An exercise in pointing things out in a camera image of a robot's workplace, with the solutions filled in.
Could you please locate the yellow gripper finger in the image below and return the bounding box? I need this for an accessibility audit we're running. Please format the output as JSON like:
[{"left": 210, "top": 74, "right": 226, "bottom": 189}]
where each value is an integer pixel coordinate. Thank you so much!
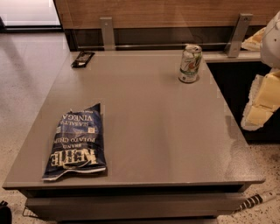
[
  {"left": 241, "top": 105, "right": 273, "bottom": 131},
  {"left": 253, "top": 71, "right": 280, "bottom": 110}
]

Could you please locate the white green soda can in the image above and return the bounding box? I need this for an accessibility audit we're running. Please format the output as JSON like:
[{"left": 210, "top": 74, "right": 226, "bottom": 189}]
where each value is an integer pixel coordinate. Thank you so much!
[{"left": 179, "top": 44, "right": 202, "bottom": 83}]

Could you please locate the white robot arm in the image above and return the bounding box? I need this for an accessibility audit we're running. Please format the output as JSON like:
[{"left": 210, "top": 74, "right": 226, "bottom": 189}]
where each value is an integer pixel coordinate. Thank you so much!
[{"left": 241, "top": 11, "right": 280, "bottom": 131}]

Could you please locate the black object on floor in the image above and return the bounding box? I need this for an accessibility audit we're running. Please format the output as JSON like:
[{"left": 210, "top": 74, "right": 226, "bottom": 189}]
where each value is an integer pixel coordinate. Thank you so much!
[{"left": 0, "top": 200, "right": 12, "bottom": 224}]

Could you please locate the metal wall bracket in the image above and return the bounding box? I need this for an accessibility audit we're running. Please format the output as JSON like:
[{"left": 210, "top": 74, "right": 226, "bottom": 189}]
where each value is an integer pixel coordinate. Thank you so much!
[
  {"left": 100, "top": 17, "right": 116, "bottom": 51},
  {"left": 225, "top": 13, "right": 253, "bottom": 58}
]

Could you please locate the left metal wall bracket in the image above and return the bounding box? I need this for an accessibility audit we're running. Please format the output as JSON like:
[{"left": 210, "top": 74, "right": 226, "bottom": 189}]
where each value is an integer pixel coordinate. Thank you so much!
[{"left": 100, "top": 17, "right": 116, "bottom": 51}]

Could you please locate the striped black white tube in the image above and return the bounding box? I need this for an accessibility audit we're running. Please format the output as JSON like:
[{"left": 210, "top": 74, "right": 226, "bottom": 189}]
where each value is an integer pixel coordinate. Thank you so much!
[{"left": 235, "top": 191, "right": 277, "bottom": 213}]

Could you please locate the blue Kettle chip bag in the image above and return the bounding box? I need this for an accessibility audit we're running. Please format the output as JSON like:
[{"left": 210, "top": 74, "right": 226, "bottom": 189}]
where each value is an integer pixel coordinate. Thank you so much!
[{"left": 42, "top": 103, "right": 107, "bottom": 181}]

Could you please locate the horizontal metal rail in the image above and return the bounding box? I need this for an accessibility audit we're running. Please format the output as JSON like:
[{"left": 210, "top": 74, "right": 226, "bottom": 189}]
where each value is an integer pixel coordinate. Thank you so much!
[{"left": 77, "top": 43, "right": 228, "bottom": 51}]

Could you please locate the grey table drawer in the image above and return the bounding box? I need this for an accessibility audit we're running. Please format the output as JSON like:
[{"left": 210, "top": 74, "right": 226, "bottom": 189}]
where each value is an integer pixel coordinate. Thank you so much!
[{"left": 26, "top": 193, "right": 245, "bottom": 221}]

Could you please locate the right metal wall bracket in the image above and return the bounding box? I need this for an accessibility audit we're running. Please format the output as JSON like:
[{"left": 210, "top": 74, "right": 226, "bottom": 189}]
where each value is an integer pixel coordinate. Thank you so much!
[{"left": 225, "top": 13, "right": 253, "bottom": 58}]

